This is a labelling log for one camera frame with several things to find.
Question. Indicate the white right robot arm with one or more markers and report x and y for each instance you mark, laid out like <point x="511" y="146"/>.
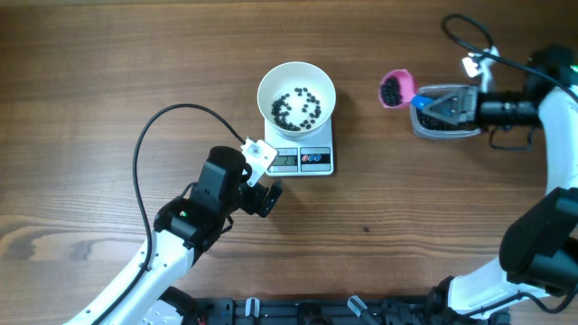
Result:
<point x="537" y="255"/>

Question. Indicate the black beans in container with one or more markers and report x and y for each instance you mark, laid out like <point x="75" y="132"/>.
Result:
<point x="427" y="126"/>

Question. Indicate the pink scoop blue handle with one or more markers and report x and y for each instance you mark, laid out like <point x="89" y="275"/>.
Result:
<point x="408" y="90"/>

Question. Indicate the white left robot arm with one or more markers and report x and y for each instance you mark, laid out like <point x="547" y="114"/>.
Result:
<point x="184" y="229"/>

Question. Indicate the black beans in bowl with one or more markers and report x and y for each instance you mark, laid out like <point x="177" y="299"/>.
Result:
<point x="296" y="111"/>

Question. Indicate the white digital kitchen scale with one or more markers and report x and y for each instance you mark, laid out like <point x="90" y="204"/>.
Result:
<point x="309" y="155"/>

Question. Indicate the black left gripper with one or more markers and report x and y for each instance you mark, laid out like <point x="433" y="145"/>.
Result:
<point x="262" y="199"/>

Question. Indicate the clear plastic bean container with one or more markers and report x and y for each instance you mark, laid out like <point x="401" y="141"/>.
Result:
<point x="434" y="92"/>

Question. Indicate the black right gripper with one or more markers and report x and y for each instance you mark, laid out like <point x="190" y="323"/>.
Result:
<point x="464" y="106"/>

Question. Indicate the white bowl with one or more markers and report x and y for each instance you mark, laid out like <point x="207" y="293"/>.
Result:
<point x="295" y="74"/>

